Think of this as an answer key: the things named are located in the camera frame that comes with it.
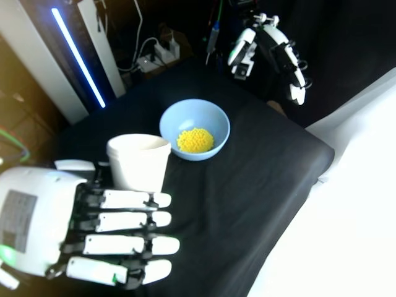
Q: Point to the black tablecloth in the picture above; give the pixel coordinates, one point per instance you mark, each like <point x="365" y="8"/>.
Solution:
<point x="232" y="201"/>

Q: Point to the white paper cup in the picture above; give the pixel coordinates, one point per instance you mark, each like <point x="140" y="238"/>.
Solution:
<point x="139" y="167"/>

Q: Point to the white power strip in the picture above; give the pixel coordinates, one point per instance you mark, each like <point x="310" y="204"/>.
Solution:
<point x="168" y="49"/>

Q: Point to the light blue bowl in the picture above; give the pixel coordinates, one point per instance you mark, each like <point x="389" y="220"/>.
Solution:
<point x="191" y="114"/>

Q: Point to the white column with blue light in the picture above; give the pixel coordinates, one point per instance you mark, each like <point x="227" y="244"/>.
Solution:
<point x="28" y="46"/>

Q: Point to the white adapter box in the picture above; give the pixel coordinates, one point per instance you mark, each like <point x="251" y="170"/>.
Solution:
<point x="148" y="63"/>

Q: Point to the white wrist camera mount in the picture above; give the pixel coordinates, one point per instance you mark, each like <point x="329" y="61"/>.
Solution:
<point x="242" y="70"/>

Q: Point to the white sheet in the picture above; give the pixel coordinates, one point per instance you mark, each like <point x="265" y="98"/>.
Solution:
<point x="340" y="201"/>

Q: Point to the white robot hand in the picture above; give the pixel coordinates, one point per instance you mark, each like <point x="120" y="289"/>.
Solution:
<point x="40" y="216"/>
<point x="277" y="34"/>

